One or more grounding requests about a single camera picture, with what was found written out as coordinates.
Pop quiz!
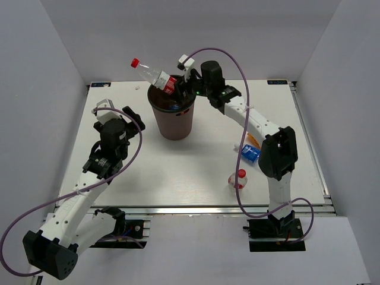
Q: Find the right blue table sticker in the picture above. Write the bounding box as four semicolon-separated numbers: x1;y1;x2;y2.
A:
267;80;288;85

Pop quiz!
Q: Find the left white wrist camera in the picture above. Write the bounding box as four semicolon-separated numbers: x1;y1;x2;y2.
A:
91;99;121;125

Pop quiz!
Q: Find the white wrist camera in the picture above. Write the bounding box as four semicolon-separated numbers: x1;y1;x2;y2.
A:
91;99;121;125
177;54;195;82

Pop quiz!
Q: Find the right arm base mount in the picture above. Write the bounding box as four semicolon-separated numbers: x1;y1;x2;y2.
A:
243;218;306;252

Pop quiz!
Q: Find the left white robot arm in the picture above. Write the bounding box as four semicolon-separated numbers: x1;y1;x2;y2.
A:
23;102;145;280

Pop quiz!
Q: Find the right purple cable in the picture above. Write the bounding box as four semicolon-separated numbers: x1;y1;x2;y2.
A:
182;47;315;246

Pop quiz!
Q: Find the Pocari Sweat blue bottle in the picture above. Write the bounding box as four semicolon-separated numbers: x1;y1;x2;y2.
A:
240;144;261;164

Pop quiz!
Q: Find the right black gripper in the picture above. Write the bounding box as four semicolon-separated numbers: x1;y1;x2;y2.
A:
169;68;211;106

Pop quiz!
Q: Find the orange juice bottle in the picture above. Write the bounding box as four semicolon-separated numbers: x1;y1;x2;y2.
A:
247;133;259;146

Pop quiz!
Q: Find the small red-cap bottle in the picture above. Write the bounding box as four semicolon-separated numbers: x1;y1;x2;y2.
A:
228;169;248;190

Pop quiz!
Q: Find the brown plastic waste bin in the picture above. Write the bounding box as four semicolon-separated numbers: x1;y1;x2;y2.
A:
147;85;195;140

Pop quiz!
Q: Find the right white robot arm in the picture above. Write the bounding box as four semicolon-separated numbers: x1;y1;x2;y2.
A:
175;56;298;237

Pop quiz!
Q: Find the clear bottle blue label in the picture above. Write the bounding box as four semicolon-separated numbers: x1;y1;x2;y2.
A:
167;102;182;112

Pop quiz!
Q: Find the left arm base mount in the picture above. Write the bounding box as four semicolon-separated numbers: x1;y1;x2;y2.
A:
91;207;151;249

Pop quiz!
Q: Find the clear bottle red label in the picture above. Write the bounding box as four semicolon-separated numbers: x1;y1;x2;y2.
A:
131;58;176;95

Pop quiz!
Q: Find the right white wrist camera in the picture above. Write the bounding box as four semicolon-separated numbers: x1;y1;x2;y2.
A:
177;54;195;82

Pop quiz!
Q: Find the blue table sticker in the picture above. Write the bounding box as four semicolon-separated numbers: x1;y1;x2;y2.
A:
90;82;111;88
267;80;288;85

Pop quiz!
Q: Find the left blue table sticker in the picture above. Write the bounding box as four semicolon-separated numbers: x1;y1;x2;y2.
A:
90;82;111;88

